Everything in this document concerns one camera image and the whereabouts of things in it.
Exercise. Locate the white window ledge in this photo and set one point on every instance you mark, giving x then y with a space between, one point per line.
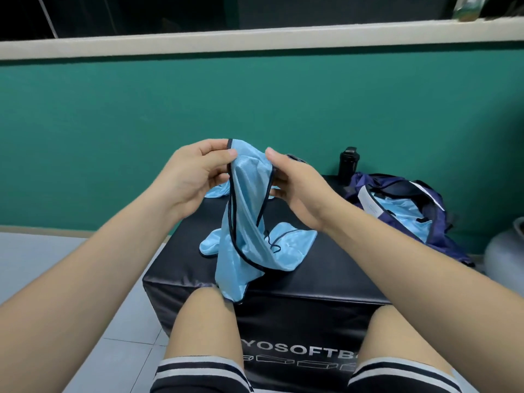
262 38

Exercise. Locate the green bottle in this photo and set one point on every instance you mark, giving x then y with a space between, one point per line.
468 8

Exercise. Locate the black padded soft box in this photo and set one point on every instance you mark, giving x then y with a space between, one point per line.
319 290

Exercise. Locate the person's right leg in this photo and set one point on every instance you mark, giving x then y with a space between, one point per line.
401 339

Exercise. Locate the person's right thumb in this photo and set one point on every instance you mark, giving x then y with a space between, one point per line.
278 159

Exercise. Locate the person's leg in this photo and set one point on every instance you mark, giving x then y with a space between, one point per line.
401 339
204 327

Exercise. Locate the person's right hand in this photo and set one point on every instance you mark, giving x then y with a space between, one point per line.
309 192

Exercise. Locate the light blue mesh bib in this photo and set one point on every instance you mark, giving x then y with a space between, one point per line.
292 249
241 225

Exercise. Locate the bundle of light blue bibs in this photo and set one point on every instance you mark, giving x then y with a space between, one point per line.
405 216

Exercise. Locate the thin grey rod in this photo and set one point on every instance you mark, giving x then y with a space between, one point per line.
48 18

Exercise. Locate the black white striped shorts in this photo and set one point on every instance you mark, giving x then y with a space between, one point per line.
196 374

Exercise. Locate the black bottle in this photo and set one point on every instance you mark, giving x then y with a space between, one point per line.
348 165

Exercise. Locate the person's left hand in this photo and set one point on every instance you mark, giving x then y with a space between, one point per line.
184 175

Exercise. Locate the grey round container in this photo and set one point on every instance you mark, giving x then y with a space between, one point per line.
505 257

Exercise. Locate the person's right forearm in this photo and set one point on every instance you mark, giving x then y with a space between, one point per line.
425 290

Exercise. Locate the white bag label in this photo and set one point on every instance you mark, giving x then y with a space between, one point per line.
369 204

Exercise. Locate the person's left leg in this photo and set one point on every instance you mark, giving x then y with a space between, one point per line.
204 327

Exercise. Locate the person's left forearm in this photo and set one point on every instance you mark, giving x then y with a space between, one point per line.
82 290

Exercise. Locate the person's left thumb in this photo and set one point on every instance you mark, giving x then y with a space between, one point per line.
219 158

